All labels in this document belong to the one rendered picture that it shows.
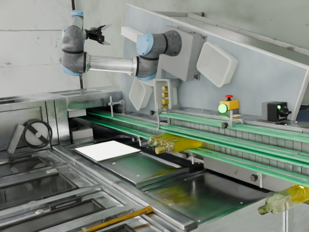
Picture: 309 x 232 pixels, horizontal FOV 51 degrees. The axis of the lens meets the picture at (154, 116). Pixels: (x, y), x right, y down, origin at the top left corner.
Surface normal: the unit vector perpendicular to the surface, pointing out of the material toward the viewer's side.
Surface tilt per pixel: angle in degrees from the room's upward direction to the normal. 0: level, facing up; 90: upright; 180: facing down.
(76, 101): 90
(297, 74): 0
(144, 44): 7
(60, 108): 90
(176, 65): 1
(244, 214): 90
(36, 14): 90
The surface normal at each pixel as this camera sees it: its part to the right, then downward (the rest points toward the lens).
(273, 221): 0.55, 0.11
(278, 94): -0.83, 0.15
